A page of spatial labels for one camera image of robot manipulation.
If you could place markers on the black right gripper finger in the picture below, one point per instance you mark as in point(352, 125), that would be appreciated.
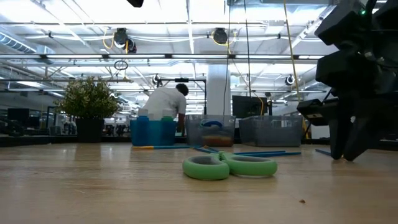
point(357, 140)
point(339, 137)

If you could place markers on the blue paint bottle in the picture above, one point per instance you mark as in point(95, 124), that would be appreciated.
point(143, 113)

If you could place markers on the green paint bottle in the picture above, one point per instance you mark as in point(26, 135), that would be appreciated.
point(168, 113)

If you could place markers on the grey translucent plastic bin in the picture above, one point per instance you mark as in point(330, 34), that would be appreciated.
point(270, 130)
point(194, 130)

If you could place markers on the small brown crumb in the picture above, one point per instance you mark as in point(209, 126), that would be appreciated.
point(302, 201)

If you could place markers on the black monitor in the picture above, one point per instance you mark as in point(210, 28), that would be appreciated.
point(18, 116)
point(248, 105)

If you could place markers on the person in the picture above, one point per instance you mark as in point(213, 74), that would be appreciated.
point(164, 99)

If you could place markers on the potted green plant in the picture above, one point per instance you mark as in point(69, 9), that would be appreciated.
point(88, 99)

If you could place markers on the blue plastic bin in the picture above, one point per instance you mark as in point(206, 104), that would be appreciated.
point(152, 133)

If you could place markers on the black aluminium table frame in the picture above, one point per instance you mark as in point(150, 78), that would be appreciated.
point(31, 140)

